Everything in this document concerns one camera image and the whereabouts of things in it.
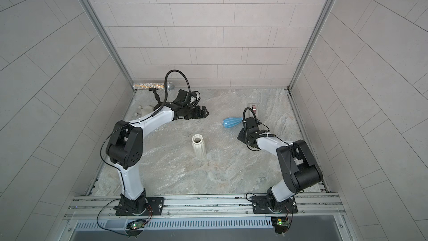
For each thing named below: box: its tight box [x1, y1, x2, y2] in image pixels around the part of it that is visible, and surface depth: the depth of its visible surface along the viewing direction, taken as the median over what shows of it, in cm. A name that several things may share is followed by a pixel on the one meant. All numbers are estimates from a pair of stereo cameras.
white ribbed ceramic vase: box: [191, 133, 207, 160], surface depth 77 cm
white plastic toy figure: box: [133, 104, 154, 118], surface depth 104 cm
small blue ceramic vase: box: [222, 117, 243, 128], surface depth 96 cm
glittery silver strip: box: [132, 82, 165, 90], surface depth 90 cm
